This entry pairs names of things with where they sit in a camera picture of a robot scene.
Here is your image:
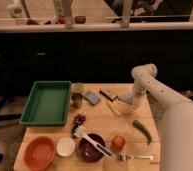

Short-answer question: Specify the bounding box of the grey towel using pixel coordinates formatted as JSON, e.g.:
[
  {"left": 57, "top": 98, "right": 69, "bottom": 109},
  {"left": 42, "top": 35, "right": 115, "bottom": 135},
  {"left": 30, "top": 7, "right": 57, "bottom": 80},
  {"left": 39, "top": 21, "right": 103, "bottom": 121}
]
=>
[{"left": 118, "top": 93, "right": 133, "bottom": 105}]

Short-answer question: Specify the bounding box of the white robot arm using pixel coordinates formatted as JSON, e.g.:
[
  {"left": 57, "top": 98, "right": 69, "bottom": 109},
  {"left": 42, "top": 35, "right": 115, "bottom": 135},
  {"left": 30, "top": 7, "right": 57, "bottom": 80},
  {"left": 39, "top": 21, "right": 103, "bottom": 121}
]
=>
[{"left": 131, "top": 64, "right": 193, "bottom": 171}]

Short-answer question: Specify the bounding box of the green chili pepper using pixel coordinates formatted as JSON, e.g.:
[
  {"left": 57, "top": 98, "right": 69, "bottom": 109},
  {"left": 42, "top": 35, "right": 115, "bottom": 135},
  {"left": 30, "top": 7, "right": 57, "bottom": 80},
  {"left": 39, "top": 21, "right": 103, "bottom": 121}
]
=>
[{"left": 133, "top": 120, "right": 152, "bottom": 144}]

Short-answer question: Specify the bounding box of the blue sponge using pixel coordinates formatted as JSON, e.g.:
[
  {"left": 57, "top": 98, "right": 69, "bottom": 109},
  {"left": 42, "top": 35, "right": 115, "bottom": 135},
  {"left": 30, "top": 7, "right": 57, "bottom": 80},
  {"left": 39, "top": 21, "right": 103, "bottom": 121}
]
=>
[{"left": 84, "top": 91, "right": 100, "bottom": 106}]

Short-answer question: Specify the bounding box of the orange tomato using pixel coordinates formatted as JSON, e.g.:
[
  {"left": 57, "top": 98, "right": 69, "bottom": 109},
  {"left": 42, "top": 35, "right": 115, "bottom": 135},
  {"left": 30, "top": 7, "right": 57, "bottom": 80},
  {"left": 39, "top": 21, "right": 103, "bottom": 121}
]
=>
[{"left": 111, "top": 135, "right": 126, "bottom": 151}]

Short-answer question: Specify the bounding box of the silver fork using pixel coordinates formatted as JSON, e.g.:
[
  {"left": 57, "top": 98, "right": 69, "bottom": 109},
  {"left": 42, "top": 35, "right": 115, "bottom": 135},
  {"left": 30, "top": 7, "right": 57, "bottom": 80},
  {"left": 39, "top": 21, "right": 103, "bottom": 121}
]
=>
[{"left": 117, "top": 154, "right": 154, "bottom": 161}]

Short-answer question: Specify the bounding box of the green lidded can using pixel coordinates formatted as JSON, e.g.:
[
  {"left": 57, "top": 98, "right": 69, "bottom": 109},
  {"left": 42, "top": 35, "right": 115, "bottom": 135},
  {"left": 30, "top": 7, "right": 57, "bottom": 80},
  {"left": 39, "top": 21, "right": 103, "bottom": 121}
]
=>
[{"left": 71, "top": 83, "right": 84, "bottom": 108}]

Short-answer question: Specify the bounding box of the dark grape bunch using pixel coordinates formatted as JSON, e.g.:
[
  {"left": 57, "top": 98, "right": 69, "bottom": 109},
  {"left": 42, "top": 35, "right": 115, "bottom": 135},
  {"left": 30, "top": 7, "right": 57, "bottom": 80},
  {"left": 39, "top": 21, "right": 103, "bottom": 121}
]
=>
[{"left": 71, "top": 114, "right": 86, "bottom": 138}]

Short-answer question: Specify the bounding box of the white dish brush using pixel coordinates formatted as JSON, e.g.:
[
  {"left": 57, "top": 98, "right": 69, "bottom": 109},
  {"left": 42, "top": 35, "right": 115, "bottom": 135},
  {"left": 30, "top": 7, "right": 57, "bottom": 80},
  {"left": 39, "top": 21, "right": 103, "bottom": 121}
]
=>
[{"left": 73, "top": 125, "right": 114, "bottom": 158}]

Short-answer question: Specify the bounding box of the dark maroon bowl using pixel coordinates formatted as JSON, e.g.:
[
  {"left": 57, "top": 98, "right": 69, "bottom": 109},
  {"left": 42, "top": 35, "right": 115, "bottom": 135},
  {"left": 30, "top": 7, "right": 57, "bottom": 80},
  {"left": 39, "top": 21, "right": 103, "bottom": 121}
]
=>
[{"left": 77, "top": 138, "right": 104, "bottom": 163}]

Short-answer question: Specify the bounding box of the small white bowl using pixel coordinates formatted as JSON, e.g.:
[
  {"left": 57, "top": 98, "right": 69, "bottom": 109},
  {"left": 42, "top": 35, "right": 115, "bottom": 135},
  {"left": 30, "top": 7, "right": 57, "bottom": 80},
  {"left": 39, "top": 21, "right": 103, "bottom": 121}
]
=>
[{"left": 57, "top": 137, "right": 76, "bottom": 157}]

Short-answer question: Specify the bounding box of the green plastic tray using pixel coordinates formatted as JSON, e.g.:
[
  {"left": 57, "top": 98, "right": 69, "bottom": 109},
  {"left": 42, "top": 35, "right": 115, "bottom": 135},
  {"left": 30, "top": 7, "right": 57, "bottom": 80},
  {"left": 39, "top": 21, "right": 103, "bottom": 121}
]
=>
[{"left": 20, "top": 81, "right": 71, "bottom": 127}]

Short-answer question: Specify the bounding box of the red object on far shelf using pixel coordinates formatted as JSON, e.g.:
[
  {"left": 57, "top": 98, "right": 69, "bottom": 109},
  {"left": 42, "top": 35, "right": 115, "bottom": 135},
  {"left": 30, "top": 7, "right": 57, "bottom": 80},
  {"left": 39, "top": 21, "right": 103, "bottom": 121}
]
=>
[{"left": 74, "top": 16, "right": 86, "bottom": 24}]

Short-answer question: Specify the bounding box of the orange plastic bowl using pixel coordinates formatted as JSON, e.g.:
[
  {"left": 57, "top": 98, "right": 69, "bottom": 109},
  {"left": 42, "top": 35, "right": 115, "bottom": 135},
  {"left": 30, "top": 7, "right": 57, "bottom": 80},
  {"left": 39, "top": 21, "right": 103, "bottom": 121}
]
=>
[{"left": 23, "top": 136, "right": 55, "bottom": 171}]

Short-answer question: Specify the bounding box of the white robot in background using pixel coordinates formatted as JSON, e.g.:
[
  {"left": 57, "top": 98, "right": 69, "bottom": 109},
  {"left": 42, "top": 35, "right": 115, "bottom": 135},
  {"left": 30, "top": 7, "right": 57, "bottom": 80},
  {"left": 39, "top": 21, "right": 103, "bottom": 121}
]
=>
[{"left": 7, "top": 0, "right": 30, "bottom": 19}]

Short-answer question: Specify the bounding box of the yellow handled knife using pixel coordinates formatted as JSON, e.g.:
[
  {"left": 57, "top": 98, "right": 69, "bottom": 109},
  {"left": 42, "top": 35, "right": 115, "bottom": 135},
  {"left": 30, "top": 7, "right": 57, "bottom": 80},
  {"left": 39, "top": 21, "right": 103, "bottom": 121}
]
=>
[{"left": 106, "top": 100, "right": 121, "bottom": 117}]

